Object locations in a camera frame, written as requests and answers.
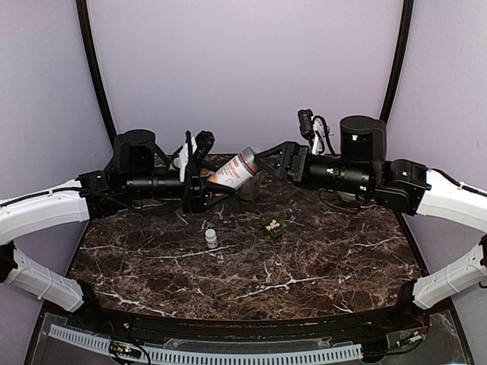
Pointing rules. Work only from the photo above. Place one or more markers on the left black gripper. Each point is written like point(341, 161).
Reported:
point(197, 197)

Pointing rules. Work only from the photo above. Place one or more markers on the white pills in organizer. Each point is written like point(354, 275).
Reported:
point(273, 225)

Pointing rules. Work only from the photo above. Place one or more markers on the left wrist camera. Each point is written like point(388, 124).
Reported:
point(201, 145)

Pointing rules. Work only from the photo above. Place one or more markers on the left black frame post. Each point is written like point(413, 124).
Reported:
point(87, 36)

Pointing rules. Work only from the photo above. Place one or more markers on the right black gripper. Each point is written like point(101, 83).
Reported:
point(290, 150)

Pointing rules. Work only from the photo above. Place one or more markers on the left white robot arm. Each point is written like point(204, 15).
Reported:
point(140, 177)

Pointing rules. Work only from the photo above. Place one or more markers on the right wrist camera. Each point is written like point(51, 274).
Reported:
point(315, 131)

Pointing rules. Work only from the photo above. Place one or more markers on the white slotted cable duct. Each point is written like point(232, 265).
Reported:
point(178, 351)

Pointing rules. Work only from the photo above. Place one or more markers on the cream coral pattern mug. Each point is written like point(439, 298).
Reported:
point(250, 190)

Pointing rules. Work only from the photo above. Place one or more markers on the black front table rail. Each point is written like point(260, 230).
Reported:
point(365, 326)

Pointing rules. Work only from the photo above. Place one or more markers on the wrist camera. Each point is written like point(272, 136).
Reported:
point(201, 145)
point(315, 131)

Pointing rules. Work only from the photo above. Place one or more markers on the small white pill bottle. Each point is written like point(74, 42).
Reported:
point(211, 238)

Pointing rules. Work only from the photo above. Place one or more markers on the orange pill bottle grey cap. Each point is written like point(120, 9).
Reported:
point(238, 171)

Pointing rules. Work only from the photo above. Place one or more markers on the right black frame post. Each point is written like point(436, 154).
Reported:
point(398, 59)

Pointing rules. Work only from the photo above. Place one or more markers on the black frame post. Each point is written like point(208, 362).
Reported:
point(87, 36)
point(398, 59)

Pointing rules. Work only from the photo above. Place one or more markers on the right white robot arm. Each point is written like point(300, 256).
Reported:
point(404, 186)

